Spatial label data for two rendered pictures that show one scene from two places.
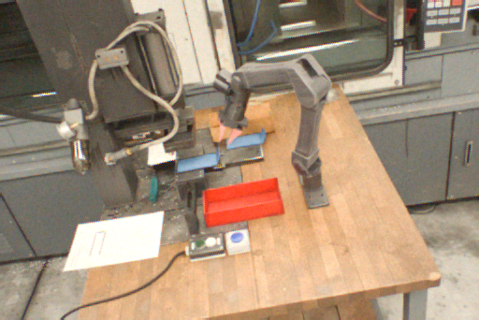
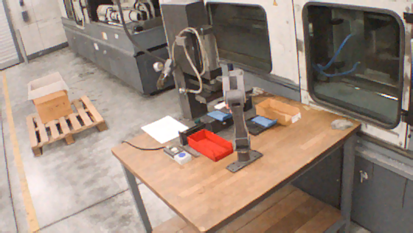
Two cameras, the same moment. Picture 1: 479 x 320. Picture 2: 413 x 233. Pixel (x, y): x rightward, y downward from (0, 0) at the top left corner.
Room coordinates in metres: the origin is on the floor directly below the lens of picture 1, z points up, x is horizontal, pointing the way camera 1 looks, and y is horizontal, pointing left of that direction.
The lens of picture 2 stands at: (0.30, -1.39, 1.92)
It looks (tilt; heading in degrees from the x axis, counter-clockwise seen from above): 25 degrees down; 56
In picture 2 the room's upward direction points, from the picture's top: 11 degrees counter-clockwise
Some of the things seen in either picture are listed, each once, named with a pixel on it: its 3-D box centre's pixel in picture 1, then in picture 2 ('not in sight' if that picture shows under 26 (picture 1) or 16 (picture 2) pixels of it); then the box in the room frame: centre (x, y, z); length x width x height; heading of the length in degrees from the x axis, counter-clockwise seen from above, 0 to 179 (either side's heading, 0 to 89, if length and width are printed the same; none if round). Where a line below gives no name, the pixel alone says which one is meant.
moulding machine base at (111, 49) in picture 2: not in sight; (110, 38); (3.11, 5.76, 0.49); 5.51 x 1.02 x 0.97; 84
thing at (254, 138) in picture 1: (245, 138); (264, 119); (1.61, -0.04, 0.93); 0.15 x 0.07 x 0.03; 87
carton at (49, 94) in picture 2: not in sight; (50, 96); (1.16, 3.71, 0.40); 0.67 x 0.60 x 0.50; 79
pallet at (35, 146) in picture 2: not in sight; (63, 122); (1.16, 3.40, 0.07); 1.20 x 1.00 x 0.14; 81
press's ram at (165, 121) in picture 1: (151, 109); (203, 74); (1.44, 0.24, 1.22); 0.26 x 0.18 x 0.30; 88
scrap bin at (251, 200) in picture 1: (242, 201); (209, 144); (1.24, 0.02, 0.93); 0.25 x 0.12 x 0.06; 88
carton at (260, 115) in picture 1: (241, 123); (277, 112); (1.73, -0.04, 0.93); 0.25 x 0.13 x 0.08; 88
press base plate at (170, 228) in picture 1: (174, 183); (216, 122); (1.48, 0.25, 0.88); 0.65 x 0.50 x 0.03; 178
